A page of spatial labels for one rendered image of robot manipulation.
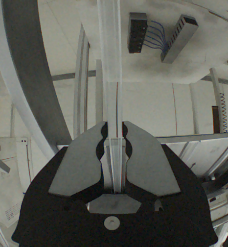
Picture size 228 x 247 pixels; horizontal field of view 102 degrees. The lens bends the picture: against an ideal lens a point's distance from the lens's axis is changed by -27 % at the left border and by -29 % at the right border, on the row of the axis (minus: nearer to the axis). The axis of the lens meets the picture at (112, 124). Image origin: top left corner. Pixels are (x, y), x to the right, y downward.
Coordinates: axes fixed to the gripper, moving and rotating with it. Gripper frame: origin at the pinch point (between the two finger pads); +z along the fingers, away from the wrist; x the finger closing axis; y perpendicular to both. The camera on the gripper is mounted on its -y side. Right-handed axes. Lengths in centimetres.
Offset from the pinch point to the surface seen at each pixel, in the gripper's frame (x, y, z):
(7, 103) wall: -219, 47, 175
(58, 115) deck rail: -8.1, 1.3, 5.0
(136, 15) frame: 6.8, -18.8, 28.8
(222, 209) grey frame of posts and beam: 46, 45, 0
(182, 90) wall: 108, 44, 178
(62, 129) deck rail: -8.1, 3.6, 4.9
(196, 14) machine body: 26.0, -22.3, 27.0
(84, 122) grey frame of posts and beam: -10.1, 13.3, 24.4
